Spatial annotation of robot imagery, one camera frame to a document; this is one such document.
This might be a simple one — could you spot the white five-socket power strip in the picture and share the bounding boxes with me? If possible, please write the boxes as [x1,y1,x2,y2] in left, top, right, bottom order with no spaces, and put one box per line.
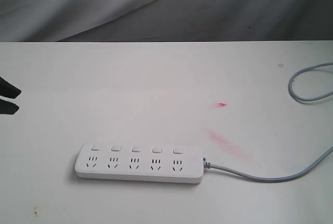
[74,143,204,184]

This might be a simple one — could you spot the grey backdrop cloth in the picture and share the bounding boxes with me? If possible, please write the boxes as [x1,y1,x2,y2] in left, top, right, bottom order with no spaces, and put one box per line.
[1,0,332,42]

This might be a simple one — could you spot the grey power cable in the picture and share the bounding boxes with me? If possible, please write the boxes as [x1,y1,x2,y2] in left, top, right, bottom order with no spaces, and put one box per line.
[201,62,333,183]

